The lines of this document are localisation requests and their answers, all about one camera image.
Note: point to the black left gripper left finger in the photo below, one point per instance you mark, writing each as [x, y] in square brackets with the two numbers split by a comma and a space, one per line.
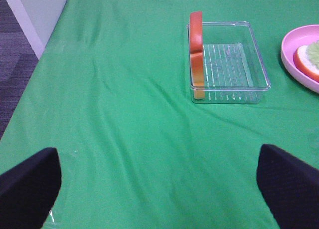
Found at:
[29, 190]

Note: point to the green tablecloth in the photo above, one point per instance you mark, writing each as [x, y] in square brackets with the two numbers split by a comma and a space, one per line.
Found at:
[112, 94]

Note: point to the leaning white bread slice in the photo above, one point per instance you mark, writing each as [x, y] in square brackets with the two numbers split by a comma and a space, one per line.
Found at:
[196, 53]

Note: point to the clear tape patch left edge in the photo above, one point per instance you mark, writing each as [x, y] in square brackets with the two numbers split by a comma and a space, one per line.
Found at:
[54, 220]

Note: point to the clear left plastic container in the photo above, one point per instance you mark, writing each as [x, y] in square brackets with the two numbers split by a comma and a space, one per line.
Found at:
[233, 70]

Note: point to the pink round plate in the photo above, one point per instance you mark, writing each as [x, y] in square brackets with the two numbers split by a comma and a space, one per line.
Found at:
[297, 37]

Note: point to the white bread slice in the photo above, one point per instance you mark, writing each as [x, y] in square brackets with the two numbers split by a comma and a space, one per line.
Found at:
[196, 53]
[302, 63]

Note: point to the green lettuce leaf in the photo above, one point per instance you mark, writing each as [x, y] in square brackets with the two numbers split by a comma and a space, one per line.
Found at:
[312, 52]

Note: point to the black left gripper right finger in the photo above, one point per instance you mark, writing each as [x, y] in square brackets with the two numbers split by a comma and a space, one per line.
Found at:
[290, 188]

